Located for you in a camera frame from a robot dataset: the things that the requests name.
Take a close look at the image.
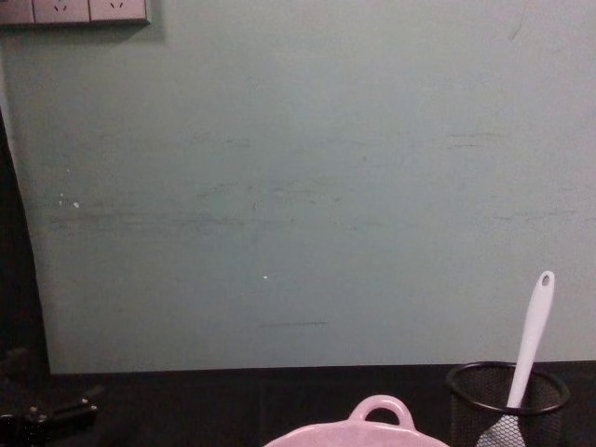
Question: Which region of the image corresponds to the black hanging cloth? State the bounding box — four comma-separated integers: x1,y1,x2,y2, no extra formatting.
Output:
0,105,51,374

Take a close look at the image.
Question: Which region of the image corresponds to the black table cloth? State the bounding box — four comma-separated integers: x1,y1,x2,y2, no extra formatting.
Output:
0,360,596,447

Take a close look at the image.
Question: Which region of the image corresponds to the black mesh utensil cup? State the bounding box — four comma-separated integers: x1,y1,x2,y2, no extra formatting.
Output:
445,361,572,447

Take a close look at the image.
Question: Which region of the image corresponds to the white plastic rice spoon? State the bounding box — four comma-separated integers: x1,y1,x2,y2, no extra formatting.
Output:
477,270,556,447

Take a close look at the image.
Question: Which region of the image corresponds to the pink ceramic pot with handle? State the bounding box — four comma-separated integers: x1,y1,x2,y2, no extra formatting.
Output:
263,394,452,447

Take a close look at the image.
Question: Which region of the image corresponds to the white wall socket plate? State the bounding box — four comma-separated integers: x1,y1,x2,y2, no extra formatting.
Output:
0,0,35,25
88,0,151,24
33,0,91,24

